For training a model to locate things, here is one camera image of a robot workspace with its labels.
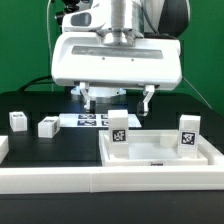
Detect black cables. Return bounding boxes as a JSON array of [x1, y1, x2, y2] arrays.
[[18, 74, 56, 92]]

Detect white marker sheet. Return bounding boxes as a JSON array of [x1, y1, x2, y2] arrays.
[[59, 113, 141, 128]]

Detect white U-shaped fence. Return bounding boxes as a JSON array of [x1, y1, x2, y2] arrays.
[[0, 139, 224, 194]]

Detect white square table top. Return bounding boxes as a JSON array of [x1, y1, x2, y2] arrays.
[[98, 129, 224, 168]]

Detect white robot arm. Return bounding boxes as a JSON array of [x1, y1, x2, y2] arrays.
[[51, 0, 190, 116]]

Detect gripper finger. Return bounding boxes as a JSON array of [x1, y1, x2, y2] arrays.
[[79, 82, 95, 113], [137, 85, 155, 116]]

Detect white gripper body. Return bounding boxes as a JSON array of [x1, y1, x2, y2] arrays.
[[51, 8, 182, 90]]

